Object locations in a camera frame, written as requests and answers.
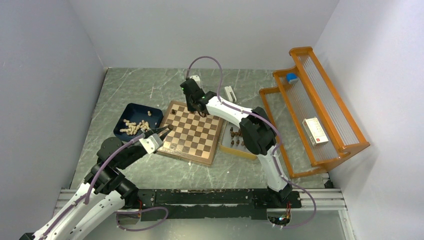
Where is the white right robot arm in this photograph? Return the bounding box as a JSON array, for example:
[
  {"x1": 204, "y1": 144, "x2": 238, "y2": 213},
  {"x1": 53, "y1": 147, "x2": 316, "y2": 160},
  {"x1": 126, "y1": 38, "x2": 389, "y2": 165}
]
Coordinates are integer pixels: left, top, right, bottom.
[{"x1": 180, "y1": 78, "x2": 293, "y2": 207}]

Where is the blue tray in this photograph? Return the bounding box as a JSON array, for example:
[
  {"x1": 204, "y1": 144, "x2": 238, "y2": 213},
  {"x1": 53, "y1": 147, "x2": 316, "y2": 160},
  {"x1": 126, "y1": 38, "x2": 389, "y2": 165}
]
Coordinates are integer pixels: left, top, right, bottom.
[{"x1": 113, "y1": 103, "x2": 164, "y2": 142}]

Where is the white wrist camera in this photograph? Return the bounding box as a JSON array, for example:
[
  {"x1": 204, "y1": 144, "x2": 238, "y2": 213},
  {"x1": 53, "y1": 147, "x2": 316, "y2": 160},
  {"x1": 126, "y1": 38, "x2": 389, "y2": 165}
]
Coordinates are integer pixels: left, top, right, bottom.
[
  {"x1": 189, "y1": 75, "x2": 203, "y2": 88},
  {"x1": 138, "y1": 133, "x2": 163, "y2": 154}
]

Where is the light chess pieces pile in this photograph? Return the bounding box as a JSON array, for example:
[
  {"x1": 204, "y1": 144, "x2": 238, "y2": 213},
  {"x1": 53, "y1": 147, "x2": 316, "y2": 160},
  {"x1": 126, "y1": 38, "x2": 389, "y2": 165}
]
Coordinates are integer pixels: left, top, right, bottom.
[{"x1": 119, "y1": 118, "x2": 151, "y2": 136}]

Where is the white small box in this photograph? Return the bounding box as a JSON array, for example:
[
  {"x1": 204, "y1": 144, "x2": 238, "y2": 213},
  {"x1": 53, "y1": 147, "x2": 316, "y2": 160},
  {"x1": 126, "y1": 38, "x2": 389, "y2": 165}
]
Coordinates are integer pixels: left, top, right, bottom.
[{"x1": 302, "y1": 117, "x2": 329, "y2": 146}]

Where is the blue round object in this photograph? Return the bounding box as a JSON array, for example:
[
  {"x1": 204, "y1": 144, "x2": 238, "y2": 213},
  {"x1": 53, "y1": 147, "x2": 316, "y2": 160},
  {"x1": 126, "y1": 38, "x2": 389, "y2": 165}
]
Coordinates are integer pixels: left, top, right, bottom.
[{"x1": 286, "y1": 72, "x2": 299, "y2": 84}]

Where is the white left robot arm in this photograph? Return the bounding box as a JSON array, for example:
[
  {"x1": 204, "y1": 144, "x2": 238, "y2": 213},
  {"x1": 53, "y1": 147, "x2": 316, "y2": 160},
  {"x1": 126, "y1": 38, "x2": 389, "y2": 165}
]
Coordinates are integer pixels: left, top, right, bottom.
[{"x1": 20, "y1": 125, "x2": 174, "y2": 240}]

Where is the white clip on table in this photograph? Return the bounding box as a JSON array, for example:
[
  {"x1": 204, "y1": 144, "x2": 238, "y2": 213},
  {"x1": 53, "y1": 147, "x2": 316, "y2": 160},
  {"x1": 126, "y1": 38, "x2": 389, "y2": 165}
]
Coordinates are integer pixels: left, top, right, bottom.
[{"x1": 224, "y1": 86, "x2": 237, "y2": 103}]

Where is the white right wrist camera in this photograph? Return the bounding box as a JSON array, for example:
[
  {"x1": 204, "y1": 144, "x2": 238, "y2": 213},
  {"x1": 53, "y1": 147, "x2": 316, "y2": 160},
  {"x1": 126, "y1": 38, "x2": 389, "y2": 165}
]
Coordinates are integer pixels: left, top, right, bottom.
[{"x1": 189, "y1": 75, "x2": 203, "y2": 88}]

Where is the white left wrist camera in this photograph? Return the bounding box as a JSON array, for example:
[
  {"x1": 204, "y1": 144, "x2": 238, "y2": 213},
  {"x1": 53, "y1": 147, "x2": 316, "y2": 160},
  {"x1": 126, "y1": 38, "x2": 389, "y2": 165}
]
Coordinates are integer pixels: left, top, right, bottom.
[{"x1": 138, "y1": 133, "x2": 163, "y2": 154}]

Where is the wooden chess board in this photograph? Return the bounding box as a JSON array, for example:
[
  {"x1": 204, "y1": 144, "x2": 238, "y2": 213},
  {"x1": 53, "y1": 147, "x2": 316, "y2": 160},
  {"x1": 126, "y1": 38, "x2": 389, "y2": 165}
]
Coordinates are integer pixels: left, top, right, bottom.
[{"x1": 157, "y1": 100, "x2": 224, "y2": 166}]

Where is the orange wooden rack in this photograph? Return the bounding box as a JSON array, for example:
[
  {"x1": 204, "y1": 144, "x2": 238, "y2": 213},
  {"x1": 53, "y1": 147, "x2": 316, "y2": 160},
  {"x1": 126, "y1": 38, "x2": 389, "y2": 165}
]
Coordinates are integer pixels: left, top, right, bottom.
[{"x1": 259, "y1": 46, "x2": 370, "y2": 179}]

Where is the yellow metal tin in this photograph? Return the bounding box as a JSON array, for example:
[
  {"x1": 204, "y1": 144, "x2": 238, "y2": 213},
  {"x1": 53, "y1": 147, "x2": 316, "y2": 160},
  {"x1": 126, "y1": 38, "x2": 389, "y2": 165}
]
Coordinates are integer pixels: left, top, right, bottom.
[{"x1": 219, "y1": 121, "x2": 257, "y2": 160}]

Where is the dark chess pieces pile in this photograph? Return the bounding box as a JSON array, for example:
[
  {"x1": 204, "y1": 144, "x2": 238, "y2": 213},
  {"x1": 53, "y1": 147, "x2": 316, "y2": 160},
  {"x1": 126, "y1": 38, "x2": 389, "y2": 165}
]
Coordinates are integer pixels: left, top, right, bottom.
[{"x1": 229, "y1": 127, "x2": 245, "y2": 148}]

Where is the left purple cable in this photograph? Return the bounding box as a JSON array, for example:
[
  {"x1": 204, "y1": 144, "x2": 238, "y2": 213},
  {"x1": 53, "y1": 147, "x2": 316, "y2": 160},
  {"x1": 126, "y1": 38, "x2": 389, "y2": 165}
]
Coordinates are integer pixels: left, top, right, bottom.
[{"x1": 41, "y1": 132, "x2": 170, "y2": 240}]

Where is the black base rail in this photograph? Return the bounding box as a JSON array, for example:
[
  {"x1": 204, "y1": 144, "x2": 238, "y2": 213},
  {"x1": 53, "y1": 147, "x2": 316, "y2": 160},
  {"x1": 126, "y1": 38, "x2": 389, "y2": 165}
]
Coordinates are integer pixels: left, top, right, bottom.
[{"x1": 132, "y1": 188, "x2": 302, "y2": 222}]

